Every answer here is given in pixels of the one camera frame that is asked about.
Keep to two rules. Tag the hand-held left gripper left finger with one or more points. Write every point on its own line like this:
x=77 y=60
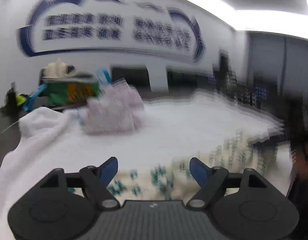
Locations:
x=108 y=171

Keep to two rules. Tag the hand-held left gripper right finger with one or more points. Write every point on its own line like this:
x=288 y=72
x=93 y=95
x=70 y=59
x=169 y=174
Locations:
x=199 y=172

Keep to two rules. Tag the cream teal-flower garment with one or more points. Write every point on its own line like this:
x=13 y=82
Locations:
x=164 y=177

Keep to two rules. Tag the pink floral ruffled garment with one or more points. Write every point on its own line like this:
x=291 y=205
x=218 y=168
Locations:
x=116 y=107

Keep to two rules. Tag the person's right hand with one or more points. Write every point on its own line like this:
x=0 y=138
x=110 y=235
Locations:
x=302 y=162

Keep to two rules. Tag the white towel blanket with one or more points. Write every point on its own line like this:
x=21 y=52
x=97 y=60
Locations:
x=169 y=127

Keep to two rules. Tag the black office chair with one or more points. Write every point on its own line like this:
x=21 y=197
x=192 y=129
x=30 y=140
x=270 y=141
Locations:
x=180 y=80
x=130 y=78

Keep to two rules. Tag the yellow-green cloth item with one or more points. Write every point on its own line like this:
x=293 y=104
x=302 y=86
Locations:
x=20 y=99

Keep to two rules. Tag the cream cloth in bag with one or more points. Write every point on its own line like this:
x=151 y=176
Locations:
x=56 y=68

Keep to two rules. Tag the black two-way radio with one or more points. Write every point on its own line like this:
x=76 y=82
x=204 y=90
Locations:
x=9 y=96

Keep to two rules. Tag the blue wall lettering sign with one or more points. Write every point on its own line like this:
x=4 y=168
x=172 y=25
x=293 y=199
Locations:
x=68 y=20

